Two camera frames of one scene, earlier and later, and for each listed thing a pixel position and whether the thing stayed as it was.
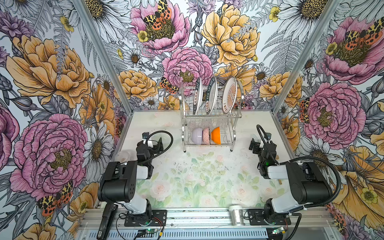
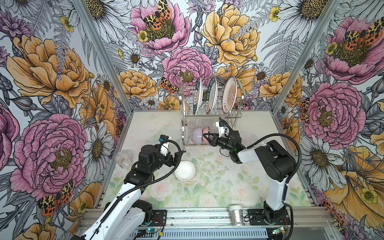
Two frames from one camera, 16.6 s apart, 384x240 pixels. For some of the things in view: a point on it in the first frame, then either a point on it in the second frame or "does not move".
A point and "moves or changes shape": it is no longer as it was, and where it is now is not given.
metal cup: (236, 214) does not move
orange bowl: (216, 135) moves or changes shape
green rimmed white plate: (197, 101) does not move
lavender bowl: (196, 136) does not move
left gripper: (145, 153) -> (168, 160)
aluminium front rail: (214, 219) does not move
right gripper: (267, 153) -> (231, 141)
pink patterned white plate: (230, 95) does not move
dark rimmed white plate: (212, 95) does not move
